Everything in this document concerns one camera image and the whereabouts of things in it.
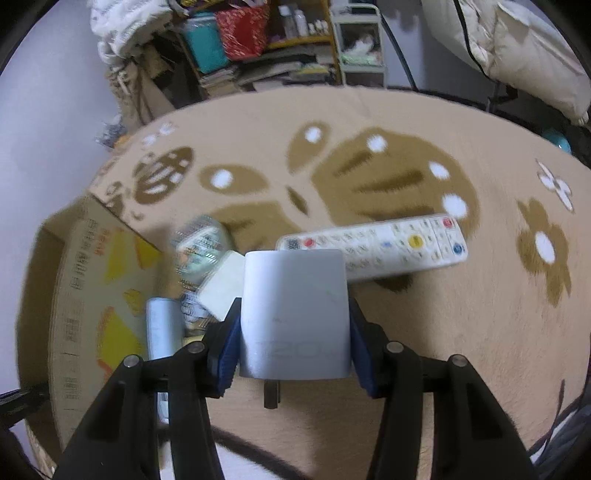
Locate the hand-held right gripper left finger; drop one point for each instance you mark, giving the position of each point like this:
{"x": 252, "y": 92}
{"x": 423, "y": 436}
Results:
{"x": 228, "y": 355}

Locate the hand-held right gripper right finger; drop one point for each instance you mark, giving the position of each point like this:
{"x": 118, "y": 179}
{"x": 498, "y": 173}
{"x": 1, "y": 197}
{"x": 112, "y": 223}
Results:
{"x": 362, "y": 360}

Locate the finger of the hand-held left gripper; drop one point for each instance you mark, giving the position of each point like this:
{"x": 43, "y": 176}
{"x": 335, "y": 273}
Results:
{"x": 23, "y": 400}

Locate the white cube charger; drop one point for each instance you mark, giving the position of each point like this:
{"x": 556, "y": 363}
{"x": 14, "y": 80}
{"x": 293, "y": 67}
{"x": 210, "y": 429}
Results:
{"x": 221, "y": 288}

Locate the white plug adapter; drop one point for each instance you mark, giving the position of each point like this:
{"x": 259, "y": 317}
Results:
{"x": 295, "y": 314}

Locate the white remote control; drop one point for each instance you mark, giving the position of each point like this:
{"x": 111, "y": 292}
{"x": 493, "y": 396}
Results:
{"x": 392, "y": 244}

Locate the brown cardboard box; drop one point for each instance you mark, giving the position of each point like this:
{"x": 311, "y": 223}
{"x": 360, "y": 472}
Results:
{"x": 83, "y": 286}

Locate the bag of plush toys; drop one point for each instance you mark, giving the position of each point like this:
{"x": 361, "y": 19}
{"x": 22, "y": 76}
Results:
{"x": 111, "y": 131}

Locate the beige trousers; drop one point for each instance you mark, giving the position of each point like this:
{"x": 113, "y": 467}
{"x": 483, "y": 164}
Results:
{"x": 138, "y": 97}

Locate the stack of books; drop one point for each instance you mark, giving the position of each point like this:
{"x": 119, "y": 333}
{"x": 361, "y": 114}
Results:
{"x": 268, "y": 74}

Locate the teal round object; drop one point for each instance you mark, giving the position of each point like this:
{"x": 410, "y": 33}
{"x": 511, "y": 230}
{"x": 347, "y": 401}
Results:
{"x": 556, "y": 141}

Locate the green tissue packet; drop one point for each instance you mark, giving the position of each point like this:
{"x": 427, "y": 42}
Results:
{"x": 362, "y": 57}

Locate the teal bag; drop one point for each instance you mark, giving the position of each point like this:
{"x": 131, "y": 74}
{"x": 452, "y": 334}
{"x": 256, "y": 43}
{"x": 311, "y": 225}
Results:
{"x": 205, "y": 46}

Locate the wooden shelf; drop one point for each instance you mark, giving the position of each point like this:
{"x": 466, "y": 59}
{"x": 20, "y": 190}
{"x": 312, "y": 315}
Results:
{"x": 300, "y": 44}

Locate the red patterned bag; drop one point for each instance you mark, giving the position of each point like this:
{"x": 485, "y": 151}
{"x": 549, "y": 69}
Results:
{"x": 242, "y": 32}

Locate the row of small bottles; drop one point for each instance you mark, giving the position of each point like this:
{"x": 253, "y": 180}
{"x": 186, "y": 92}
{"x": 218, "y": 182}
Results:
{"x": 300, "y": 23}

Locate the white trolley cart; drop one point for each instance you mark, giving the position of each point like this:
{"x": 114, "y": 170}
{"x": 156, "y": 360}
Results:
{"x": 358, "y": 18}

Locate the white puffer jacket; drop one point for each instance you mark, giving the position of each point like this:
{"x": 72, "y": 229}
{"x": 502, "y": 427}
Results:
{"x": 124, "y": 23}

